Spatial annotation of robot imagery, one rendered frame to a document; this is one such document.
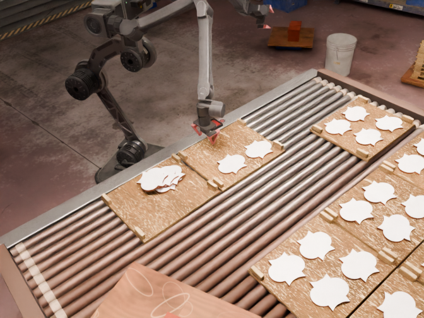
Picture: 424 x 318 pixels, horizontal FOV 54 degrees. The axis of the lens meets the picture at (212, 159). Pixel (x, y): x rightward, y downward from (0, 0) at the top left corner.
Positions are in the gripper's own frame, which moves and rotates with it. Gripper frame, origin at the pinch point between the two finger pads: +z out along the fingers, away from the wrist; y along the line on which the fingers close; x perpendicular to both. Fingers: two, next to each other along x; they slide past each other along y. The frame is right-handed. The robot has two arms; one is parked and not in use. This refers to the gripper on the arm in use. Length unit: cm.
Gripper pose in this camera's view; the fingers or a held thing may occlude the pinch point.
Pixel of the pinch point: (206, 138)
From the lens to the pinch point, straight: 199.4
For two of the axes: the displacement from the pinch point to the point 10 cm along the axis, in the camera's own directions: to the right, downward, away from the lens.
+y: -6.5, -4.6, 6.1
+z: 0.9, 7.5, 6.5
